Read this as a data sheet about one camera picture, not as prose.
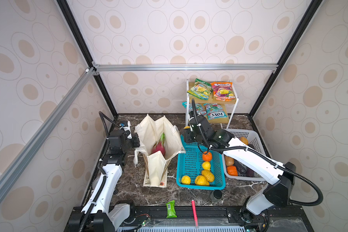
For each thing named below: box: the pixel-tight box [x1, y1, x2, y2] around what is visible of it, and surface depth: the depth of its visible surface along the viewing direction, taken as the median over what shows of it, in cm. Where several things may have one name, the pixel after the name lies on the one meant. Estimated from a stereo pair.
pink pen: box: [190, 199, 199, 228], surface depth 76 cm
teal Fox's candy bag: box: [203, 102, 229, 120], surface depth 99 cm
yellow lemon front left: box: [181, 174, 191, 185], surface depth 82 cm
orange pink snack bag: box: [210, 82, 235, 102], surface depth 85 cm
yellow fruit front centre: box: [194, 174, 210, 186], surface depth 82 cm
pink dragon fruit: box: [150, 132, 166, 156], surface depth 96 cm
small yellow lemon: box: [202, 160, 212, 171], surface depth 89 cm
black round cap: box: [213, 189, 223, 199], surface depth 74 cm
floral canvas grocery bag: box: [133, 113, 187, 188], surface depth 83 cm
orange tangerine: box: [202, 151, 213, 162], surface depth 92 cm
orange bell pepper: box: [226, 165, 238, 177], surface depth 84 cm
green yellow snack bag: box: [187, 78, 213, 101], surface depth 85 cm
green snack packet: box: [165, 199, 178, 219], surface depth 76 cm
